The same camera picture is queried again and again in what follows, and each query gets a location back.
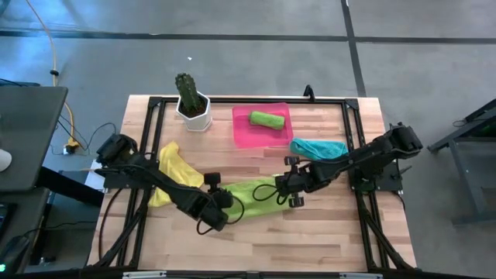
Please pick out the pink cloth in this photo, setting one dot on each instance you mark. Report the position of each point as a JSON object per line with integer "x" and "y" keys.
{"x": 252, "y": 137}

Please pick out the black side desk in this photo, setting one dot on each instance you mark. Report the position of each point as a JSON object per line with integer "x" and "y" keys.
{"x": 27, "y": 131}

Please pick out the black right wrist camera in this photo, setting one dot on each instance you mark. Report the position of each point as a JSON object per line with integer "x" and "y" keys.
{"x": 291, "y": 160}

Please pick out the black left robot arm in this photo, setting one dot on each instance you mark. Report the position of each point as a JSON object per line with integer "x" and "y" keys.
{"x": 162, "y": 184}

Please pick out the yellow microfiber towel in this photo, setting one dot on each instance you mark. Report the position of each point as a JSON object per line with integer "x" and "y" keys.
{"x": 174, "y": 166}

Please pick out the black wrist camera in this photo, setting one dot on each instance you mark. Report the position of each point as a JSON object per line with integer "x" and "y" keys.
{"x": 291, "y": 160}
{"x": 212, "y": 179}

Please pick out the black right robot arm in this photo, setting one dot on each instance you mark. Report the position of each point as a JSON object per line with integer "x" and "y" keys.
{"x": 368, "y": 155}

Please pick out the teal microfiber towel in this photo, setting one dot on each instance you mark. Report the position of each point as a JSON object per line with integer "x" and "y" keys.
{"x": 317, "y": 149}

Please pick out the white paper sheet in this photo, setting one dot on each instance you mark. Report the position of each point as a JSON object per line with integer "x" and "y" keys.
{"x": 93, "y": 180}

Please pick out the white round object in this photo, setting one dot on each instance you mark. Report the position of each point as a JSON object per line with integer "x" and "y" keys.
{"x": 4, "y": 159}

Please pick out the black aluminium table frame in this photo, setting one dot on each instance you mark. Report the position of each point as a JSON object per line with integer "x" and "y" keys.
{"x": 252, "y": 100}

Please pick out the silver aluminium bracket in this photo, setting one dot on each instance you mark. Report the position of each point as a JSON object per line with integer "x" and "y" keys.
{"x": 143, "y": 274}
{"x": 360, "y": 276}

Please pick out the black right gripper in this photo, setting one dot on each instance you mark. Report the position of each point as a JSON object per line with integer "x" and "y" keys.
{"x": 298, "y": 182}

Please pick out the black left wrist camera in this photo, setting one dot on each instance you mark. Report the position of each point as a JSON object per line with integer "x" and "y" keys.
{"x": 212, "y": 179}

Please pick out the green microfiber towel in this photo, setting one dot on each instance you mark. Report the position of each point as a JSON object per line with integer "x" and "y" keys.
{"x": 267, "y": 120}

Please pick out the green cactus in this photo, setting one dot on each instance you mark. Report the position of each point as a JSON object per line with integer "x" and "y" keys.
{"x": 188, "y": 91}

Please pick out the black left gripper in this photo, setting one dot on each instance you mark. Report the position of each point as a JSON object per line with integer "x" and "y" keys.
{"x": 213, "y": 209}

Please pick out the lime microfiber towel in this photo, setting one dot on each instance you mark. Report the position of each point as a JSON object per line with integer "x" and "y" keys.
{"x": 255, "y": 197}

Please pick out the small black bracket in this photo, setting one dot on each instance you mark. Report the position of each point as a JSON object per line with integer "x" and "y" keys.
{"x": 309, "y": 93}

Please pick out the black metal stand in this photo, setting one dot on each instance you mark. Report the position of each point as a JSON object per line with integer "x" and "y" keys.
{"x": 465, "y": 135}

